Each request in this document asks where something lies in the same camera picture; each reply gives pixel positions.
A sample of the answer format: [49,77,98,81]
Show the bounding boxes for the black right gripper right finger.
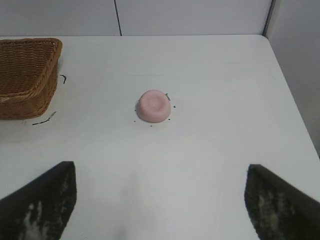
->
[244,163,320,240]

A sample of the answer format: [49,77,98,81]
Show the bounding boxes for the pink peach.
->
[136,89,172,123]

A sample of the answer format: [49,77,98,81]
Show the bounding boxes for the brown woven wicker basket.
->
[0,37,63,120]

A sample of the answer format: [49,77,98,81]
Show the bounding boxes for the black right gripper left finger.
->
[0,161,77,240]

